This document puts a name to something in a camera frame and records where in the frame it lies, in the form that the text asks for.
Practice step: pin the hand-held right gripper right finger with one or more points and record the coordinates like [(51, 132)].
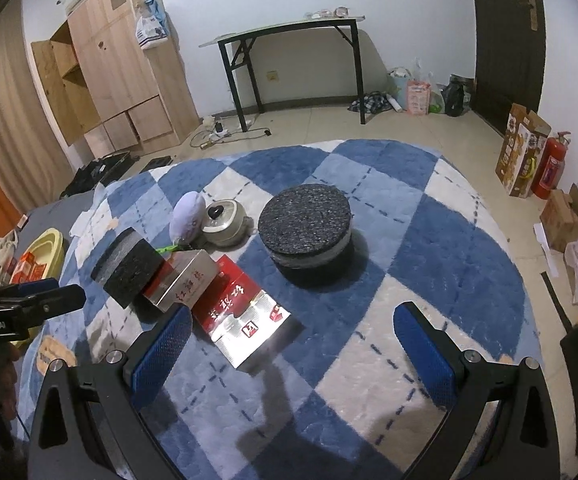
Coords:
[(423, 360)]

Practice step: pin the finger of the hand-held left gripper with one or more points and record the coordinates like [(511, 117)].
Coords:
[(59, 300), (39, 286)]

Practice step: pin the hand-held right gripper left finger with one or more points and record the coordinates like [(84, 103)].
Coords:
[(165, 352)]

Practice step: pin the yellow plastic basin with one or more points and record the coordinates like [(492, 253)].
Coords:
[(49, 250)]

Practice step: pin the small black layered sponge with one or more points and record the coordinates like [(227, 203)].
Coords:
[(126, 270)]

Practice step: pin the silver box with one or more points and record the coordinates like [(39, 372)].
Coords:
[(181, 280)]

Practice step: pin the red carton with silver flap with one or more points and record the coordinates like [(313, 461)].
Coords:
[(234, 305)]

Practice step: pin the green plastic clip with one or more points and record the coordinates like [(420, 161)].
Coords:
[(169, 248)]

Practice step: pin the purple plush ball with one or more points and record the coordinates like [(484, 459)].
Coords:
[(187, 217)]

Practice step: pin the cream toy pot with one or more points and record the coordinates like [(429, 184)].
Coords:
[(225, 222)]

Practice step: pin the large round black sponge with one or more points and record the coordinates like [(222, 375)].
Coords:
[(303, 227)]

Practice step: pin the beige clothing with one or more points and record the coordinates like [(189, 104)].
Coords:
[(4, 250)]

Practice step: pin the grey bedsheet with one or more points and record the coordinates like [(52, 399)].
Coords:
[(44, 215)]

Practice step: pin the white cloth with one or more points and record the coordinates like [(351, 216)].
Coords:
[(86, 217)]

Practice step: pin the black case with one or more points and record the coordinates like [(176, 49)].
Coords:
[(99, 170)]

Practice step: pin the blue white checkered blanket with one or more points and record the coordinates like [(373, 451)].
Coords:
[(394, 220)]

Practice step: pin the black mat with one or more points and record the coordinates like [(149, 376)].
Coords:
[(156, 163)]

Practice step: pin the beige curtain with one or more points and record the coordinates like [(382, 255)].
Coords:
[(14, 110)]

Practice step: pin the brown cardboard box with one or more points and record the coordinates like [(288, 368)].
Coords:
[(561, 220)]

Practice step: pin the printed cardboard box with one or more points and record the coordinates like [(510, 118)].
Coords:
[(516, 152)]

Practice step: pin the wooden wardrobe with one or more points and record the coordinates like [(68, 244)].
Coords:
[(114, 70)]

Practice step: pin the red fire extinguisher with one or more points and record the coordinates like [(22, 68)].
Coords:
[(549, 165)]

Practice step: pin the plaid cloth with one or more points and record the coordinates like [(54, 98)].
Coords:
[(373, 103)]

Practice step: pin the pink white bag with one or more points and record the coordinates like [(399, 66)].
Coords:
[(418, 96)]

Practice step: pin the black bag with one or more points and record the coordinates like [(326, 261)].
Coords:
[(456, 96)]

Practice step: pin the white printed plastic bag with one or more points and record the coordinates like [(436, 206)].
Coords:
[(150, 32)]

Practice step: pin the blue hanging cloth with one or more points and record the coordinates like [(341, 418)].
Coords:
[(158, 7)]

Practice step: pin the dark door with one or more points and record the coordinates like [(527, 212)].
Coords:
[(509, 45)]

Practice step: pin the black folding table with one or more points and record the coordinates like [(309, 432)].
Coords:
[(289, 30)]

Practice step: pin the clear tape rolls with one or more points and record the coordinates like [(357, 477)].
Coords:
[(329, 12)]

